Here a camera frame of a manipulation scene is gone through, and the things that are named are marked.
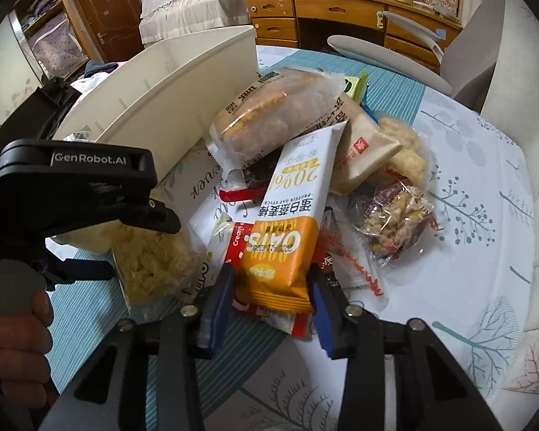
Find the dark blue cloth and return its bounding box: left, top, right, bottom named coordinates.
left=84, top=59, right=118, bottom=78

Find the dark snack packet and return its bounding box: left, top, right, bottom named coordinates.
left=240, top=153, right=279, bottom=189

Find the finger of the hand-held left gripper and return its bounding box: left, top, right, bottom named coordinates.
left=116, top=189, right=183, bottom=234
left=45, top=251, right=118, bottom=292

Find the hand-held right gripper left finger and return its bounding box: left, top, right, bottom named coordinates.
left=38, top=265, right=236, bottom=431

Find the person's left hand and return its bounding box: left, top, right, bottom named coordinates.
left=0, top=289, right=55, bottom=409

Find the clear bag of yellow crisps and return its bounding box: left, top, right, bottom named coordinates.
left=110, top=220, right=212, bottom=319

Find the wooden door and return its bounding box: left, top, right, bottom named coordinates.
left=67, top=0, right=144, bottom=64

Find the brown cracker packet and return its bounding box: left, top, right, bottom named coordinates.
left=328, top=94, right=402, bottom=196

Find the clear red nut snack packet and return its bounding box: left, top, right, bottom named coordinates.
left=355, top=180, right=445, bottom=263

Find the grey office chair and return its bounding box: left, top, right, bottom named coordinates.
left=328, top=0, right=508, bottom=113

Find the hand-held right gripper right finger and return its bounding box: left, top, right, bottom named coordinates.
left=308, top=264, right=495, bottom=431

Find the teal table runner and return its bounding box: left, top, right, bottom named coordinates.
left=45, top=47, right=427, bottom=431

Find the wardrobe with folded quilts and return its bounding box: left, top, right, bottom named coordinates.
left=9, top=0, right=91, bottom=82

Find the white plastic storage box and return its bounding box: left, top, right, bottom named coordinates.
left=51, top=24, right=259, bottom=252

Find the wooden desk with drawers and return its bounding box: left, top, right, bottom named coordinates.
left=245, top=0, right=463, bottom=73

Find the white cursive print packet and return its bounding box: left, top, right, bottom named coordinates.
left=153, top=144, right=252, bottom=252

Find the white packet with red lettering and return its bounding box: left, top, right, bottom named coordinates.
left=319, top=207, right=389, bottom=310

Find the small green packet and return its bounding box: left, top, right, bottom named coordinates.
left=344, top=72, right=370, bottom=99

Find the orange oat bar packet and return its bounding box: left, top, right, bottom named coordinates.
left=234, top=123, right=346, bottom=315

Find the yellow pastry packet on table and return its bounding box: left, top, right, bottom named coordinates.
left=377, top=117, right=432, bottom=189

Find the clear golden biscuit packet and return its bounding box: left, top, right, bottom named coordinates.
left=205, top=66, right=344, bottom=176

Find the red and white cream packet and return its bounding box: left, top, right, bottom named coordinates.
left=220, top=220, right=317, bottom=339

